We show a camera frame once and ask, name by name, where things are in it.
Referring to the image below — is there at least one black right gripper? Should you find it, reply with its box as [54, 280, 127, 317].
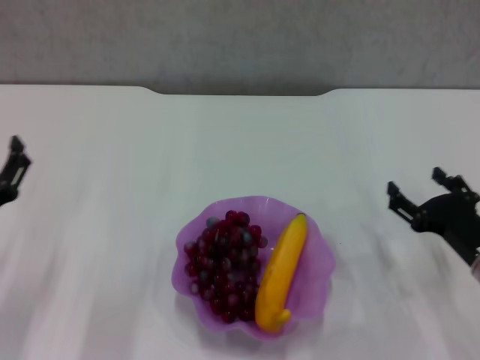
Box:
[386, 166, 480, 266]

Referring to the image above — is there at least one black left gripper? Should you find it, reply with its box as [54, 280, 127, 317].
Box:
[0, 135, 33, 208]

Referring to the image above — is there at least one yellow banana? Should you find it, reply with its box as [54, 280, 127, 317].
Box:
[254, 212, 308, 332]

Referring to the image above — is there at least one red grape bunch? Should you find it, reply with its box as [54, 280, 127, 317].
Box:
[183, 209, 269, 324]

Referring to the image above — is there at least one purple scalloped plastic bowl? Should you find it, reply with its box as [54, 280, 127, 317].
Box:
[171, 194, 337, 341]

